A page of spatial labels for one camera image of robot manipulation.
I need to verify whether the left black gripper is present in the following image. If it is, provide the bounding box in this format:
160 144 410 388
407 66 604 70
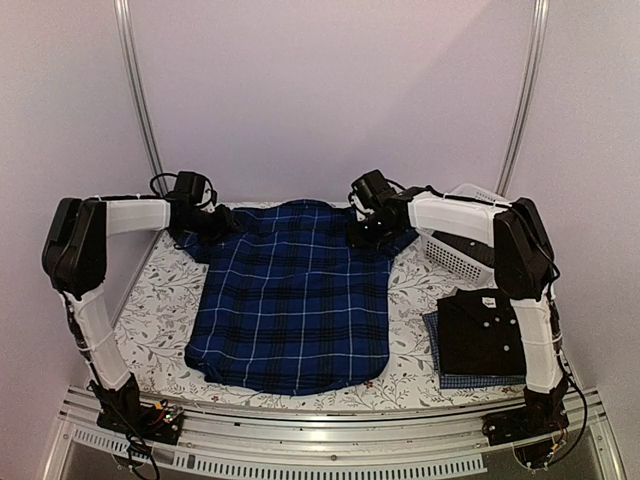
182 204 243 247

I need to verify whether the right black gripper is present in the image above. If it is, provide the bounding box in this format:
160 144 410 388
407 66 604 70
347 212 398 250

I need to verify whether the blue plaid long sleeve shirt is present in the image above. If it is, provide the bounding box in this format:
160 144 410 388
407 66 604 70
172 200 416 396

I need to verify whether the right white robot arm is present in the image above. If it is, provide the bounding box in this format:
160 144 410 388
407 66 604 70
349 170 565 396

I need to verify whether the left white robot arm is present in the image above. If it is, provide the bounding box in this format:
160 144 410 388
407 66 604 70
42 171 239 434

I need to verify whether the white plastic basket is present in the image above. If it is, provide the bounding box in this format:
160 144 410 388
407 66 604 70
419 182 506 285

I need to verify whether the floral tablecloth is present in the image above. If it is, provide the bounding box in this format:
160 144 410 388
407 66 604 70
115 234 523 412

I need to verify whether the folded blue checked shirt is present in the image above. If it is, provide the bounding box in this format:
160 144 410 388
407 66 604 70
423 312 525 390

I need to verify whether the black shirt in basket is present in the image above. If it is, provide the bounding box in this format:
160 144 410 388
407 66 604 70
433 231 495 268

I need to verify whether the folded black shirt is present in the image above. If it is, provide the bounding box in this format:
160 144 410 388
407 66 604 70
437 288 526 377

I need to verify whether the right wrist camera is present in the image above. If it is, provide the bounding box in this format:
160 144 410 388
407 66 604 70
349 169 393 220

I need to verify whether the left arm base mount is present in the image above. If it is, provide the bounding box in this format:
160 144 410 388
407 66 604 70
88 374 184 445

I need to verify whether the aluminium front rail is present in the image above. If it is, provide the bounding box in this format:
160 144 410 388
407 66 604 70
43 387 627 479

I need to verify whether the left aluminium post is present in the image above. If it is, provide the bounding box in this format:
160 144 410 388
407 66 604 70
113 0 169 194

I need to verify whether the aluminium post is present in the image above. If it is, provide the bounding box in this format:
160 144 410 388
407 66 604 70
113 0 169 194
495 0 550 197

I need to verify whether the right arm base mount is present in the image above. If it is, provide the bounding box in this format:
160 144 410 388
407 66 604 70
482 380 569 470

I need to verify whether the right aluminium post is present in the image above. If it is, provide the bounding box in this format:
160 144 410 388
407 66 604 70
495 0 550 197

